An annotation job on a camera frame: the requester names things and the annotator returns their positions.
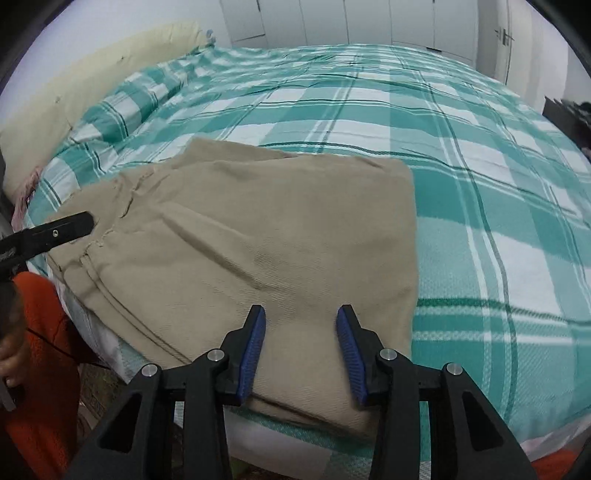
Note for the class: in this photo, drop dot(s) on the pink knitted cloth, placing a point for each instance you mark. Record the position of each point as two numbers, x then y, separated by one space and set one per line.
25 198

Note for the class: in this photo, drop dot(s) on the white wardrobe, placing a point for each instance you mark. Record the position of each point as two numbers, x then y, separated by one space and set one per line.
351 23

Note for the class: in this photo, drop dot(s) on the green plaid bed blanket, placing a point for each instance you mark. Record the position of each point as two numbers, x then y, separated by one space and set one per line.
461 184

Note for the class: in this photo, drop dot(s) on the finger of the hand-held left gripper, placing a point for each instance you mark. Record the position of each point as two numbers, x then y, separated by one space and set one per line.
60 230

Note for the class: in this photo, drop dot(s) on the dark wooden nightstand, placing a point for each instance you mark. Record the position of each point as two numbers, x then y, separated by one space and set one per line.
561 117

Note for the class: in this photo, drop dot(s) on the person's orange clothing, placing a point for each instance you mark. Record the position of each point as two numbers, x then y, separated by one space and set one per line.
44 369

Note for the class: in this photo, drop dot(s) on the cream pillow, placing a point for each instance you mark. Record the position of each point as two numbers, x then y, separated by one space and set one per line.
78 92

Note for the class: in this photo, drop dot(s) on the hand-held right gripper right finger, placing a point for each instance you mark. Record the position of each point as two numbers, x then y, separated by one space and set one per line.
351 360

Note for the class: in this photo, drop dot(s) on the khaki pants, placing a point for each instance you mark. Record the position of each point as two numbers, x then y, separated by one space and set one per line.
258 240

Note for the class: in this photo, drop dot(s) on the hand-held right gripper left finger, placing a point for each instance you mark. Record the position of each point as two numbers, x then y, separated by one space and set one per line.
251 360

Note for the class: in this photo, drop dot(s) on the person's left hand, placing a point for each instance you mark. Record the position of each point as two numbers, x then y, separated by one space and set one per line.
11 337

